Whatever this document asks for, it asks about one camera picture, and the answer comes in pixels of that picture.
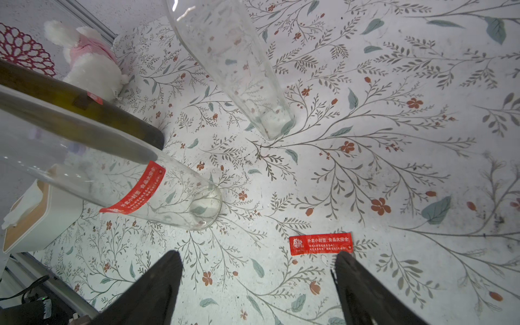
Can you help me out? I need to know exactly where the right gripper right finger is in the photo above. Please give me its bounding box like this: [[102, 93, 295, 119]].
[[331, 251, 426, 324]]

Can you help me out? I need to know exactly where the white plush toy pink shirt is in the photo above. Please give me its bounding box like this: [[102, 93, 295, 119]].
[[44, 20, 129, 102]]

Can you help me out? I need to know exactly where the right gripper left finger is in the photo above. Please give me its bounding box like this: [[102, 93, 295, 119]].
[[90, 251, 183, 324]]

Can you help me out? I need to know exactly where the tall clear corked bottle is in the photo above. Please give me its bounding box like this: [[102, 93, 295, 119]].
[[1, 87, 223, 230]]

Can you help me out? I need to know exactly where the dark green wine bottle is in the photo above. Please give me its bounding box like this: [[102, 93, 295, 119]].
[[1, 60, 165, 150]]

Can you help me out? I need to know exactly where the clear bottle with red label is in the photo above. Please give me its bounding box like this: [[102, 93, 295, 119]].
[[165, 0, 295, 140]]

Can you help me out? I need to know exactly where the red peeled label sticker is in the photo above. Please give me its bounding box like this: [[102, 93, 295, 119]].
[[288, 233, 354, 256]]

